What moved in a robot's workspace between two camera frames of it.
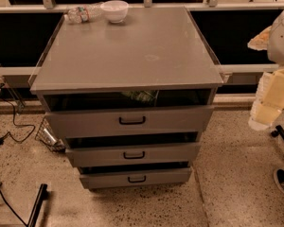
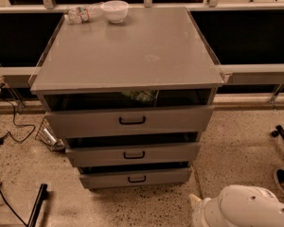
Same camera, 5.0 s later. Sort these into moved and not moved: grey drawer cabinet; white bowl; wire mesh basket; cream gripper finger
Moved: cream gripper finger
Not moved: white bowl; grey drawer cabinet; wire mesh basket
